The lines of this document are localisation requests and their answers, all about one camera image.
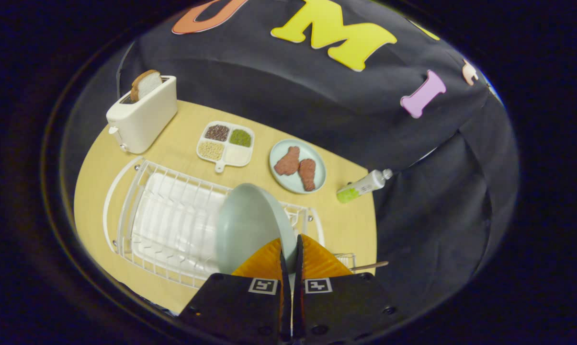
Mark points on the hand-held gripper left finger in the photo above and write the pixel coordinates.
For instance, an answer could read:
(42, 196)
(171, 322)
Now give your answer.
(285, 311)

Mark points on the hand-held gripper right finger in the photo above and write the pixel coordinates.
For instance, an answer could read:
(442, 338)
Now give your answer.
(299, 311)

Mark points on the pale green plate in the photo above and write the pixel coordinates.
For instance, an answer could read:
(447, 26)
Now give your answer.
(250, 225)

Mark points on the light blue plate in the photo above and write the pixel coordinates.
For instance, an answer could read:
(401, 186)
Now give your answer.
(319, 165)

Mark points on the brown fried meat piece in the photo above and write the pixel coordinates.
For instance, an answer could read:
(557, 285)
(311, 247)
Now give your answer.
(307, 173)
(287, 163)

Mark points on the small plastic bottle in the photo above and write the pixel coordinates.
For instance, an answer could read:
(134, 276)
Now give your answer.
(365, 184)

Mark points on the black backdrop cloth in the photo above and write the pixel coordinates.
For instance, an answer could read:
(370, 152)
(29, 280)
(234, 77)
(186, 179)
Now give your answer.
(412, 215)

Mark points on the white divided grain tray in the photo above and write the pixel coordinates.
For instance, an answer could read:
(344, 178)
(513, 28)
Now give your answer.
(235, 155)

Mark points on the white toaster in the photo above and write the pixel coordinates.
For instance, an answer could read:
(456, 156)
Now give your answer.
(144, 120)

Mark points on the bread slice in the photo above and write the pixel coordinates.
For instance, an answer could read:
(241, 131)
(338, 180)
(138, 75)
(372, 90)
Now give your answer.
(147, 85)

